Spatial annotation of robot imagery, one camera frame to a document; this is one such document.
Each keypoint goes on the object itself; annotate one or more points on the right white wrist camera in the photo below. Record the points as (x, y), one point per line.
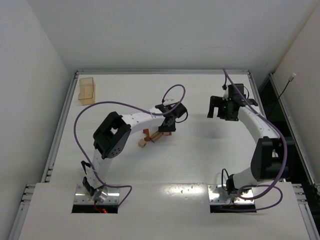
(226, 95)

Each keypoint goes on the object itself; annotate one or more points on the grooved light wood block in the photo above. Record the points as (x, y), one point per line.
(155, 137)

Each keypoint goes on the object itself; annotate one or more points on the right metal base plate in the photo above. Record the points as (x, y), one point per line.
(218, 196)

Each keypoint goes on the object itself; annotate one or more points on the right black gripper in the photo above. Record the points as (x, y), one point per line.
(219, 108)

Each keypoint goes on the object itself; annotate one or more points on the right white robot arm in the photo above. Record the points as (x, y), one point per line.
(273, 157)

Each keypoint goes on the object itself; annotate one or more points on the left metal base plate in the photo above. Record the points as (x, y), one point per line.
(103, 196)

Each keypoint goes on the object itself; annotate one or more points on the transparent orange plastic box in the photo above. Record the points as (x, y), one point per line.
(87, 94)

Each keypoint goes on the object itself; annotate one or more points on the pale wooden cube block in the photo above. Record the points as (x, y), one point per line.
(142, 143)

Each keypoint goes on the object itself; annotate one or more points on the long reddish wood block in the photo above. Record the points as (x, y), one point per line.
(166, 133)

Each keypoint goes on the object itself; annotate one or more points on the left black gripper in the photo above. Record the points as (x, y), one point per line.
(166, 124)

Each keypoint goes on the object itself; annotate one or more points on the dark brown L block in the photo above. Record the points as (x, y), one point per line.
(147, 135)

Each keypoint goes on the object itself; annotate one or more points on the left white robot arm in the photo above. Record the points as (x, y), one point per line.
(111, 136)

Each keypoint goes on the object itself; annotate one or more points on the metal base plate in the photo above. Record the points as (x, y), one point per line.
(103, 196)
(218, 196)

